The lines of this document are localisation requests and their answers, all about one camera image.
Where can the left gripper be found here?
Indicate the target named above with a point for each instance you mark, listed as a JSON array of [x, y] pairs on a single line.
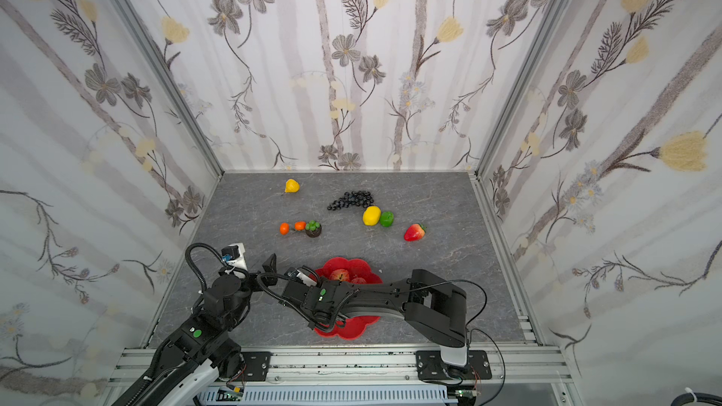
[[262, 276]]

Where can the yellow lemon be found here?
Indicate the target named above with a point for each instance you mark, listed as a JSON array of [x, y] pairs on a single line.
[[372, 216]]

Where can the red apple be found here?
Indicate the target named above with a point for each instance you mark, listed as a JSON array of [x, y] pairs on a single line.
[[341, 275]]

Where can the red flower-shaped bowl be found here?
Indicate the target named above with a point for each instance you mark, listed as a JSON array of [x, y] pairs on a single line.
[[350, 329]]

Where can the green pepper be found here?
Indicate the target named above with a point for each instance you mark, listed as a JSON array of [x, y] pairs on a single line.
[[387, 219]]

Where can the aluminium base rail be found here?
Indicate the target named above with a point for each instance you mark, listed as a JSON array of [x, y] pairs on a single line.
[[496, 372]]

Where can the small yellow pear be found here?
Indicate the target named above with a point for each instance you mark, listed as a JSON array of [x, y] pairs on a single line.
[[291, 186]]

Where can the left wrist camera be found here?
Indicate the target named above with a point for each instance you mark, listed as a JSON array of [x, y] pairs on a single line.
[[233, 255]]

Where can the dark mangosteen green top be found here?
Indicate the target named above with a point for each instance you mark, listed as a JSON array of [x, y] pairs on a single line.
[[313, 229]]

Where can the white vented cable duct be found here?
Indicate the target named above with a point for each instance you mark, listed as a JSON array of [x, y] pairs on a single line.
[[328, 395]]

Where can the black grape bunch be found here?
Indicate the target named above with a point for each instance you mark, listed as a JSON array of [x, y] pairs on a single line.
[[361, 199]]

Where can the red strawberry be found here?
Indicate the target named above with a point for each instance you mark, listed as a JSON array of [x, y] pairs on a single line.
[[414, 233]]

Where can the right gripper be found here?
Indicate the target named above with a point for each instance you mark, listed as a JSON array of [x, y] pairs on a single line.
[[299, 291]]

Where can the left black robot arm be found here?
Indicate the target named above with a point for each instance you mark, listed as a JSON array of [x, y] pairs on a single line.
[[201, 351]]

